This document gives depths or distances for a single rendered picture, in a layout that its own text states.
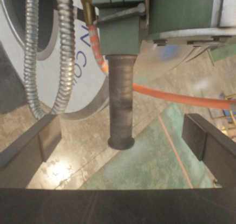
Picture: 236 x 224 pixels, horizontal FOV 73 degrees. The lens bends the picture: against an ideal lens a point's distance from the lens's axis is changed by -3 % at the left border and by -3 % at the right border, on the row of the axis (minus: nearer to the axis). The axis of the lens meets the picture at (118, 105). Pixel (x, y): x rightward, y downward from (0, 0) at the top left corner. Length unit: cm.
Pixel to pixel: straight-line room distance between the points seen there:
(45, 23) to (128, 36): 98
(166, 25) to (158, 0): 3
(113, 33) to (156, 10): 6
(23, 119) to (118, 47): 128
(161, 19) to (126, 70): 7
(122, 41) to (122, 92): 6
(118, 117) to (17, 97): 129
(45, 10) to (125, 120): 105
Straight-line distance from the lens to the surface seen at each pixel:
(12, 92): 148
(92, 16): 25
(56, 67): 75
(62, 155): 150
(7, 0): 114
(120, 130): 23
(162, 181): 234
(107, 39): 22
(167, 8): 18
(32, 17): 32
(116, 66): 21
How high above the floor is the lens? 141
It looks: 49 degrees down
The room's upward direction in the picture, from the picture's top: 71 degrees clockwise
